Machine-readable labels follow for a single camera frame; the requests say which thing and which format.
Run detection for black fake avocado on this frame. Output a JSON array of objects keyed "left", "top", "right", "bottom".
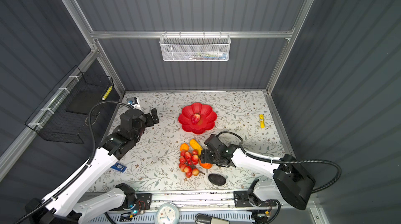
[{"left": 208, "top": 173, "right": 226, "bottom": 186}]

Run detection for red fake grape bunch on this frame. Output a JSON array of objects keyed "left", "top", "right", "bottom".
[{"left": 179, "top": 149, "right": 205, "bottom": 178}]

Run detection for red yellow fake peach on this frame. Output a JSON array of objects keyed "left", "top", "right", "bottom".
[{"left": 191, "top": 113, "right": 201, "bottom": 125}]

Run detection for large orange fake orange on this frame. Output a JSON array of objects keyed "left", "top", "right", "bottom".
[{"left": 199, "top": 161, "right": 213, "bottom": 169}]

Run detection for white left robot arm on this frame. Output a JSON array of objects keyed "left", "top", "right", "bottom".
[{"left": 16, "top": 100, "right": 159, "bottom": 224}]

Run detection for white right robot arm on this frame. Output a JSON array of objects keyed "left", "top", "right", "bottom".
[{"left": 200, "top": 133, "right": 342, "bottom": 210}]

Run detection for red flower-shaped fruit bowl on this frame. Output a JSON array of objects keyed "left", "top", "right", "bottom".
[{"left": 178, "top": 103, "right": 217, "bottom": 135}]

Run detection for yellow marker in black basket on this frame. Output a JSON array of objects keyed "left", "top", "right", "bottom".
[{"left": 101, "top": 86, "right": 113, "bottom": 101}]

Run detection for blue black handheld tool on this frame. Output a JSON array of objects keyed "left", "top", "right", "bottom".
[{"left": 111, "top": 162, "right": 127, "bottom": 173}]

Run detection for floral table mat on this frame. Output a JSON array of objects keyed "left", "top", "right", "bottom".
[{"left": 89, "top": 91, "right": 290, "bottom": 193}]

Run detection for yellow tube on table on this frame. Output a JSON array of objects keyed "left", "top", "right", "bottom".
[{"left": 259, "top": 114, "right": 265, "bottom": 129}]

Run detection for white analog clock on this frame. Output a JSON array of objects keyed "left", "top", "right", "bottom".
[{"left": 154, "top": 203, "right": 180, "bottom": 224}]

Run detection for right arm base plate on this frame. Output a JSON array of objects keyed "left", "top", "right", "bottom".
[{"left": 233, "top": 191, "right": 277, "bottom": 208}]

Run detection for grey handle object bottom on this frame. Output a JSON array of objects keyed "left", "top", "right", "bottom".
[{"left": 195, "top": 214, "right": 230, "bottom": 224}]

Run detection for black wire mesh basket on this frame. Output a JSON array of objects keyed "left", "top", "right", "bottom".
[{"left": 25, "top": 68, "right": 114, "bottom": 144}]

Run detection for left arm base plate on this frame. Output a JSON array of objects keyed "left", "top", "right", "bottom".
[{"left": 112, "top": 193, "right": 153, "bottom": 211}]

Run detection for white wire mesh basket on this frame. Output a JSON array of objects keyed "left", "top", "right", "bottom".
[{"left": 159, "top": 35, "right": 231, "bottom": 62}]

